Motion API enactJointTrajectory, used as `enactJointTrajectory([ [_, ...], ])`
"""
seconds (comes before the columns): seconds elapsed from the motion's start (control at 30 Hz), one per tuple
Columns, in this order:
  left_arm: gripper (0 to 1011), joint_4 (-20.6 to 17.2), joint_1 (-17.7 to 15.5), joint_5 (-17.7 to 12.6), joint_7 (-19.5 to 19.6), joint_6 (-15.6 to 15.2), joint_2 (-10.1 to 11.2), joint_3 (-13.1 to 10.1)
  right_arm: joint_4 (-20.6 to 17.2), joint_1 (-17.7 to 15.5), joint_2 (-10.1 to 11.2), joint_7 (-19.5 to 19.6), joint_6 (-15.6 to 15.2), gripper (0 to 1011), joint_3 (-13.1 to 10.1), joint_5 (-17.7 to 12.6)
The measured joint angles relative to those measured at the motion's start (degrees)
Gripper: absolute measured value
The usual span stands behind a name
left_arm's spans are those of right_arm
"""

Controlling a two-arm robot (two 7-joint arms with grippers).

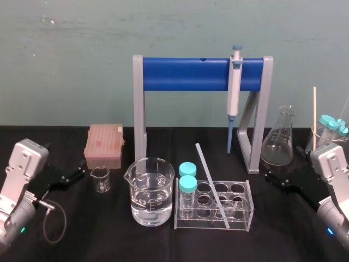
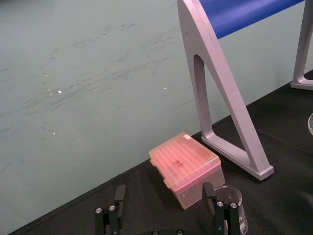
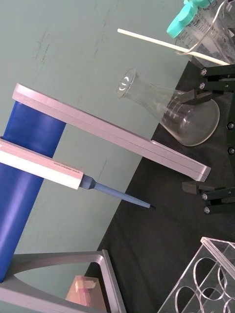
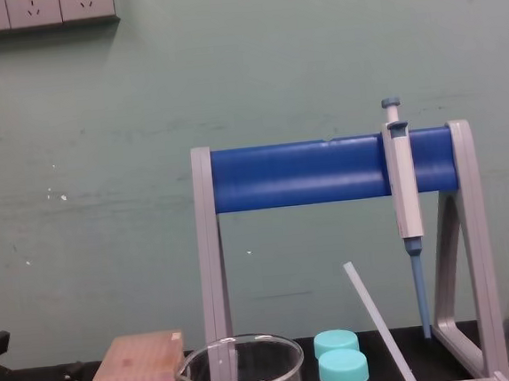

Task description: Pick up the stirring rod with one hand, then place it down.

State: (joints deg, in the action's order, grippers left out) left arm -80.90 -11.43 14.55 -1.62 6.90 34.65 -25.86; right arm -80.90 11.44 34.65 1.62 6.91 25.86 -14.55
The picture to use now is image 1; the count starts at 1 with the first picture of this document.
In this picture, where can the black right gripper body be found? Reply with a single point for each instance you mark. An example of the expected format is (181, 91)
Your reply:
(304, 178)

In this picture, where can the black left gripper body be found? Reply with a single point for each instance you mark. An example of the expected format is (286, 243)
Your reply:
(53, 177)

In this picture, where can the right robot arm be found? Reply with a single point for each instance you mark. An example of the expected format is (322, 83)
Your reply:
(330, 161)

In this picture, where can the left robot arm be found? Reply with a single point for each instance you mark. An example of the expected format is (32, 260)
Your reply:
(25, 155)

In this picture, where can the thin clear rod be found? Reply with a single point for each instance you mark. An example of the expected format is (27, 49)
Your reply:
(344, 110)

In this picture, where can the frosted glass stirring rod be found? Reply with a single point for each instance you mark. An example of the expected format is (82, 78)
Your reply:
(209, 177)

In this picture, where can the glass beaker holding tubes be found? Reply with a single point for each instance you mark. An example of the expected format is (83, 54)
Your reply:
(310, 142)

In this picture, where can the glass conical flask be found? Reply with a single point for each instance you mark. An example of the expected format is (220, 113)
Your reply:
(278, 152)

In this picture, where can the small glass beaker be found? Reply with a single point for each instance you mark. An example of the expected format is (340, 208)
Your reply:
(101, 183)

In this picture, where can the thin wooden stick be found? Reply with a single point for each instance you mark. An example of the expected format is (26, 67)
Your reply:
(314, 114)

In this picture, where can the teal capped sample tube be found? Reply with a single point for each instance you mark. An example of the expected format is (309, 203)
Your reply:
(332, 125)
(342, 130)
(326, 119)
(187, 168)
(340, 122)
(187, 185)

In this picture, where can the pink pipette tip box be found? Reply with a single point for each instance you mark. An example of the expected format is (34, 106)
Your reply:
(103, 142)

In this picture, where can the clear acrylic tube rack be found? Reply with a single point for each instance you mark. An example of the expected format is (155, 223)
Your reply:
(241, 219)

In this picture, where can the black table cloth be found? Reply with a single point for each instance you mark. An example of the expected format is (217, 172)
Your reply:
(109, 234)

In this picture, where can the large glass beaker with water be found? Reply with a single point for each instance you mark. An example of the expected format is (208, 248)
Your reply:
(150, 203)

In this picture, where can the white and blue pipette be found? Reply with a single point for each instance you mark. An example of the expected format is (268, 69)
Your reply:
(234, 90)

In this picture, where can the blue and grey pipette stand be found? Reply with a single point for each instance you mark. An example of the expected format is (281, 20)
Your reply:
(177, 73)

